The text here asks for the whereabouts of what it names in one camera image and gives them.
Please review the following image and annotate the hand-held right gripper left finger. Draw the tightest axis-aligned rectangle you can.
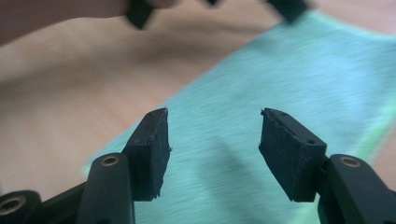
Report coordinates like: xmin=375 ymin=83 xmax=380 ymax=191
xmin=121 ymin=106 xmax=173 ymax=203

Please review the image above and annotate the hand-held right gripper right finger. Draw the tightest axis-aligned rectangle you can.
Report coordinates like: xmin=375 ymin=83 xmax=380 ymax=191
xmin=258 ymin=107 xmax=328 ymax=203

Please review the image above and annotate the mint green towel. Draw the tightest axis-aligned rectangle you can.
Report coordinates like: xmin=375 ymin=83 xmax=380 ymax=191
xmin=82 ymin=10 xmax=396 ymax=224

